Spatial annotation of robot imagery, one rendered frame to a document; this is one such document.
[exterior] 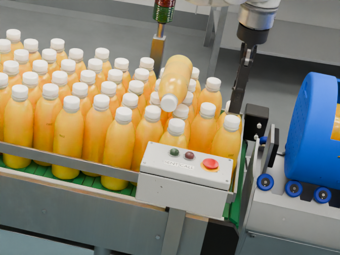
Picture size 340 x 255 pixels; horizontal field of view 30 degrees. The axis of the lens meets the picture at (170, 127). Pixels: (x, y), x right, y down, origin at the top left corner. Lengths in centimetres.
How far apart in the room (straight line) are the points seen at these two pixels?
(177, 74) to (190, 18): 336
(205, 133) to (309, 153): 26
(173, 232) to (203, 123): 29
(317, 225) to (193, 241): 33
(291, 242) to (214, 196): 40
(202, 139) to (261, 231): 29
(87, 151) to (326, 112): 60
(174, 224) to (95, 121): 32
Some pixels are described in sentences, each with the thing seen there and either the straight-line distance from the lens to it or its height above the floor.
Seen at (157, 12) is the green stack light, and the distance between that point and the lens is 195.
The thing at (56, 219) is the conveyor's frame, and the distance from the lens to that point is 169.
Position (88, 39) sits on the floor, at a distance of 458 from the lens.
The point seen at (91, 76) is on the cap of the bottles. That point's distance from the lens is 167.
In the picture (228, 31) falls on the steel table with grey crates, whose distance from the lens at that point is 435.
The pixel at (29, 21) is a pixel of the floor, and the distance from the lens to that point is 479.
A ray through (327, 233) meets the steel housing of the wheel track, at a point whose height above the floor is 87.
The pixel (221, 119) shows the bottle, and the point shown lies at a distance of 166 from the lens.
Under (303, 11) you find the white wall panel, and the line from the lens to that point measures 502.
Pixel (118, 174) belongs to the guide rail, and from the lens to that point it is 158.
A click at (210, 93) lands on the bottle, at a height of 109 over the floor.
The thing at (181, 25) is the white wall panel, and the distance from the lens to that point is 495.
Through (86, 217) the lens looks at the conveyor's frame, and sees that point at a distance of 165.
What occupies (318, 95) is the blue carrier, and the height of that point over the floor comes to 122.
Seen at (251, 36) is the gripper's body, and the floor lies 132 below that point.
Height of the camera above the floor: 189
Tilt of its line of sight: 31 degrees down
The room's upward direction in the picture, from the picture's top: 10 degrees clockwise
